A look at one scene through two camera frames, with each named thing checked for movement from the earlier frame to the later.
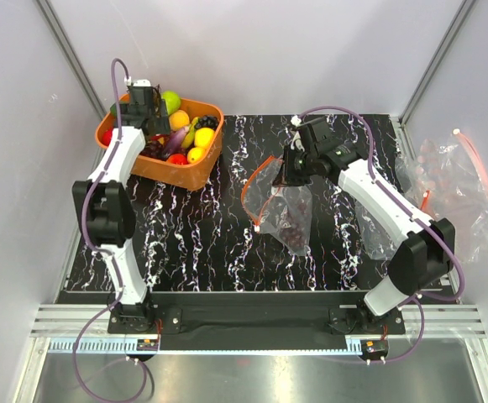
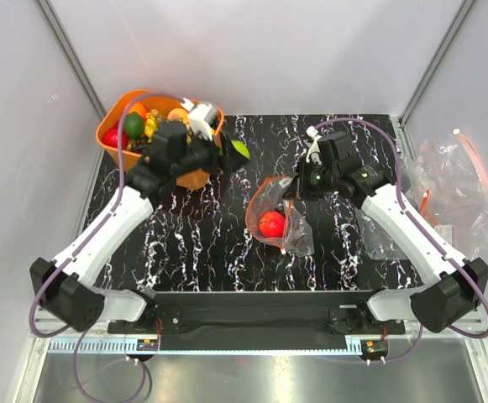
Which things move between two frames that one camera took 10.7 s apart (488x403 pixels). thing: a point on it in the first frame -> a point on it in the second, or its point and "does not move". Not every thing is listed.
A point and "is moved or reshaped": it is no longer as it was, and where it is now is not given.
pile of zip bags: x=448 y=180 does not move
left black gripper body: x=162 y=122 -> x=202 y=154
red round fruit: x=107 y=136 does not move
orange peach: x=178 y=120 does not move
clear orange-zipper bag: x=285 y=213 is moved or reshaped
